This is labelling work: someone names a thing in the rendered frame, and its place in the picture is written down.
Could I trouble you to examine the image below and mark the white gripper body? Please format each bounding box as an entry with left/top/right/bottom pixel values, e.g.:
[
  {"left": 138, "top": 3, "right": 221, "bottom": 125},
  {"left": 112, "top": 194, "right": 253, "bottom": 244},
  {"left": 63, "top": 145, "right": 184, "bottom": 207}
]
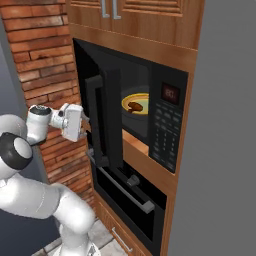
[{"left": 61, "top": 103, "right": 85, "bottom": 143}]

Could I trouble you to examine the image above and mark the black microwave door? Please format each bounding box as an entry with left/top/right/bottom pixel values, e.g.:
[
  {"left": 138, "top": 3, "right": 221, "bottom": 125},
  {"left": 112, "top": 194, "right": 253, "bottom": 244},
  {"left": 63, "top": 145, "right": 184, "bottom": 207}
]
[{"left": 84, "top": 68, "right": 124, "bottom": 170}]

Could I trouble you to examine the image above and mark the black microwave oven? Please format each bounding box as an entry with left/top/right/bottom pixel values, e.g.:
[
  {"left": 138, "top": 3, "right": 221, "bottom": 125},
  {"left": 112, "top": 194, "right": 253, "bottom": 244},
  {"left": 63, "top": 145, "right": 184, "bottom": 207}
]
[{"left": 72, "top": 38, "right": 190, "bottom": 175}]

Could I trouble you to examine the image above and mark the brown chicken drumstick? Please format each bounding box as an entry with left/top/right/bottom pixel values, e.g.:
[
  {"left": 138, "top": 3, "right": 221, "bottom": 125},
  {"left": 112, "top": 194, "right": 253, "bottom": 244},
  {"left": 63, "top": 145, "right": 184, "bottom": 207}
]
[{"left": 127, "top": 101, "right": 144, "bottom": 114}]

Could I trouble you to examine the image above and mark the yellow plate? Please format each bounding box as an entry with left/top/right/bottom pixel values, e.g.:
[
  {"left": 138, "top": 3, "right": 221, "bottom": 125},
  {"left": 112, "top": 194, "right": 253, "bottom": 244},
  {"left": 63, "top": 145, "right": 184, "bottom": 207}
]
[{"left": 121, "top": 92, "right": 150, "bottom": 116}]

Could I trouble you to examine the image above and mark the grey oven knob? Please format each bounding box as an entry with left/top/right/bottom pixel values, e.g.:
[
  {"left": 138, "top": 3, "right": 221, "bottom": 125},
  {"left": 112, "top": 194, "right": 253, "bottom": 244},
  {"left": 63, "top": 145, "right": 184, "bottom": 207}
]
[{"left": 126, "top": 175, "right": 141, "bottom": 187}]

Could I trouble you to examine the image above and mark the wooden drawer front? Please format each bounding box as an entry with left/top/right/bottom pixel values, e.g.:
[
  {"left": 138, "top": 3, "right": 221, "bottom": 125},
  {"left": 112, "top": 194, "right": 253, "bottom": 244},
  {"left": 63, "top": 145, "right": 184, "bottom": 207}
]
[{"left": 94, "top": 191, "right": 154, "bottom": 256}]

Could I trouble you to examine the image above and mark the wooden cupboard door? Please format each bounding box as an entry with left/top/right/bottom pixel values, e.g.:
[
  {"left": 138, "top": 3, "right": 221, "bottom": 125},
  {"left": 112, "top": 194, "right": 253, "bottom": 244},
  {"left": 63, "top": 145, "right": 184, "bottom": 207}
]
[
  {"left": 65, "top": 0, "right": 113, "bottom": 33},
  {"left": 110, "top": 0, "right": 206, "bottom": 51}
]

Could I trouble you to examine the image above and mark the black microwave door handle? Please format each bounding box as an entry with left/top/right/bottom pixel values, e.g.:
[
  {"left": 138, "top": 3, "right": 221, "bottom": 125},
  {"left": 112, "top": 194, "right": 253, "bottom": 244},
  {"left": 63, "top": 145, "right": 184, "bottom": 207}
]
[{"left": 84, "top": 74, "right": 110, "bottom": 168}]

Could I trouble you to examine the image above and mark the grey oven door handle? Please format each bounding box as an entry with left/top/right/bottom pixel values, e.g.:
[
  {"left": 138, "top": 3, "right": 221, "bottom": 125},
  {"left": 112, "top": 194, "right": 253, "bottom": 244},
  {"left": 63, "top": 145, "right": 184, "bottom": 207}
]
[{"left": 87, "top": 148, "right": 156, "bottom": 215}]

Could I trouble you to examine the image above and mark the black wall oven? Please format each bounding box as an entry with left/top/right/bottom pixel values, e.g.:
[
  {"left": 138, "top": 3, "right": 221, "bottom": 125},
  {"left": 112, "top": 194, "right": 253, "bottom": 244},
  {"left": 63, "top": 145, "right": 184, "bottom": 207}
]
[{"left": 87, "top": 148, "right": 168, "bottom": 256}]

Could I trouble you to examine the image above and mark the grey cupboard handle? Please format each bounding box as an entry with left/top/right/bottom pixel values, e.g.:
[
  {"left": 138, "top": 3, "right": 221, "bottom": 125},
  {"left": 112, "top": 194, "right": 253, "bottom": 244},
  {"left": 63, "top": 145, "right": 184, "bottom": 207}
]
[
  {"left": 101, "top": 0, "right": 111, "bottom": 19},
  {"left": 112, "top": 0, "right": 122, "bottom": 20}
]

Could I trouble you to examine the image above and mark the grey drawer handle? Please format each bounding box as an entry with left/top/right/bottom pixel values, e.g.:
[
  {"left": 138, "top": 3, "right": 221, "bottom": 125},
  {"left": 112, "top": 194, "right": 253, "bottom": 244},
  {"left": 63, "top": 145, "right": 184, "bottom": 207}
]
[{"left": 111, "top": 226, "right": 134, "bottom": 254}]

